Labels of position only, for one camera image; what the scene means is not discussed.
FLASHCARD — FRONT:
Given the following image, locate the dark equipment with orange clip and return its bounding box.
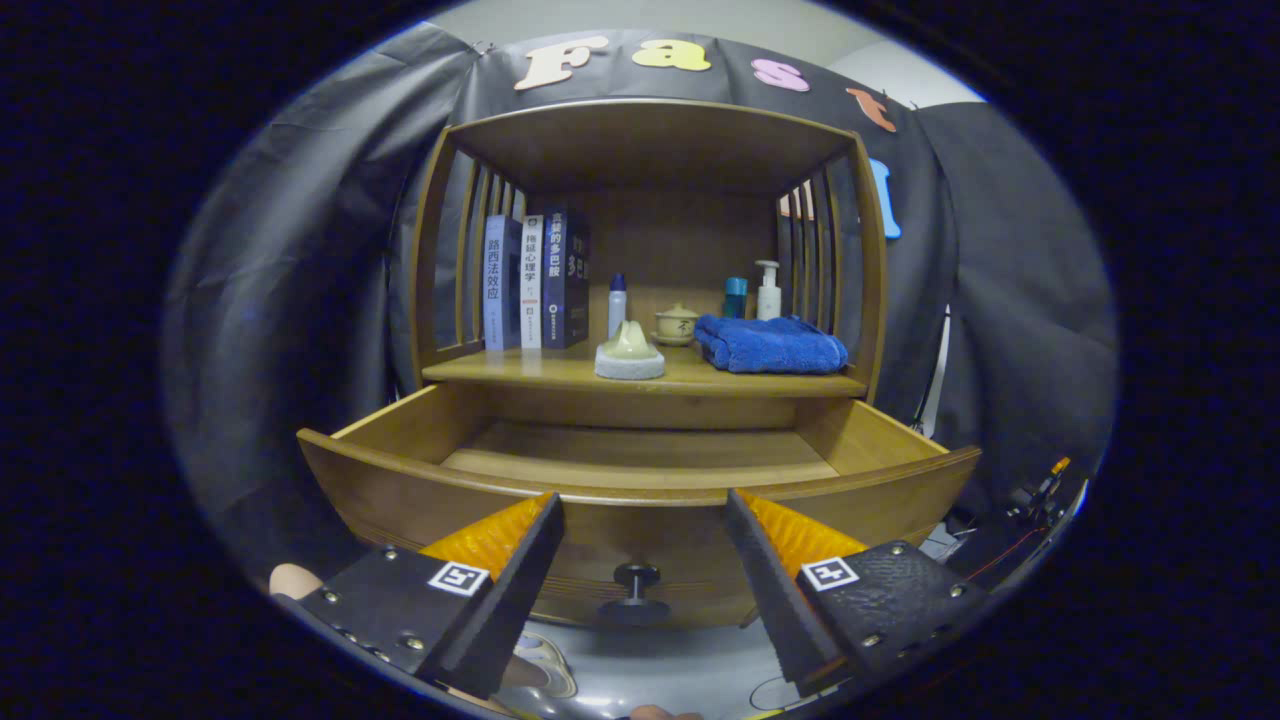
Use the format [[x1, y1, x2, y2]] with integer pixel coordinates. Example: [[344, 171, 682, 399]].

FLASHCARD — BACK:
[[1005, 457, 1086, 531]]

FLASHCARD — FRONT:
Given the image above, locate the blue towel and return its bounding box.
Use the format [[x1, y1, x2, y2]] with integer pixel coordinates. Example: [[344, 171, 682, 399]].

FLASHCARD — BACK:
[[694, 314, 850, 375]]

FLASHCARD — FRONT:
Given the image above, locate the person's bare knee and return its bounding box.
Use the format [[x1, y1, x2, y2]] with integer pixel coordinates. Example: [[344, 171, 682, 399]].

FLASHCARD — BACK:
[[268, 563, 326, 601]]

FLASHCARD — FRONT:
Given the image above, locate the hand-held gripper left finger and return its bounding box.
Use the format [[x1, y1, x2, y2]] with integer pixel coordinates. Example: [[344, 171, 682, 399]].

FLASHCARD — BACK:
[[297, 490, 566, 699]]

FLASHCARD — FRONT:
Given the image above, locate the wooden drawer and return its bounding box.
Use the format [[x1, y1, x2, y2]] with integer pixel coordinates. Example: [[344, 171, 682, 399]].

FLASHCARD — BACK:
[[297, 383, 983, 631]]

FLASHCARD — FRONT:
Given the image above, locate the light blue book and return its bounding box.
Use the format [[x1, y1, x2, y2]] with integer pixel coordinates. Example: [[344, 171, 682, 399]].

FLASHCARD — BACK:
[[483, 214, 523, 352]]

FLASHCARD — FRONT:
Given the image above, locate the white patterned slipper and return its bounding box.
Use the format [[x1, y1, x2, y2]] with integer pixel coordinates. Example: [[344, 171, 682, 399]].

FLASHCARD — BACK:
[[500, 630, 579, 701]]

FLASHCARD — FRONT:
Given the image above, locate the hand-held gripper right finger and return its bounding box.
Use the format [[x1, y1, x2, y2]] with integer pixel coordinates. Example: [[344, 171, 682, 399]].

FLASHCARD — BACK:
[[726, 488, 991, 698]]

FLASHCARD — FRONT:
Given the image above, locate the wooden countertop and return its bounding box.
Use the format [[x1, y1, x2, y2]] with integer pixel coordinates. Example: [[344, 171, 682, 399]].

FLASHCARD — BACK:
[[422, 340, 869, 399]]

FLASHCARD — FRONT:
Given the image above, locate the beige lidded teacup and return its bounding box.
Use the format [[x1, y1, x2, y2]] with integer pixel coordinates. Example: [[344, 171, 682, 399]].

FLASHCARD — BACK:
[[651, 303, 700, 348]]

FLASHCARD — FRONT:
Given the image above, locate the white book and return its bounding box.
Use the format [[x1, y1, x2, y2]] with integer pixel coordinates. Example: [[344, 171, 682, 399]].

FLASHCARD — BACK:
[[520, 214, 545, 350]]

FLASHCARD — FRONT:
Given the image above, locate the dark blue book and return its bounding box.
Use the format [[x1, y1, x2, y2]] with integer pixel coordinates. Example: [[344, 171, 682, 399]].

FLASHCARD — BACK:
[[541, 208, 591, 350]]

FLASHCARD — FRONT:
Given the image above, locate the black drawer knob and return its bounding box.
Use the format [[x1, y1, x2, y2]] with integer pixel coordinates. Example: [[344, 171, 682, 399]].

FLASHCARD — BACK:
[[598, 563, 673, 628]]

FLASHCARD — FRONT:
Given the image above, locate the wooden cabinet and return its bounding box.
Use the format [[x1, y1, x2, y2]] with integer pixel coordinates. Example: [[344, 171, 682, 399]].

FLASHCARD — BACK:
[[408, 97, 889, 406]]

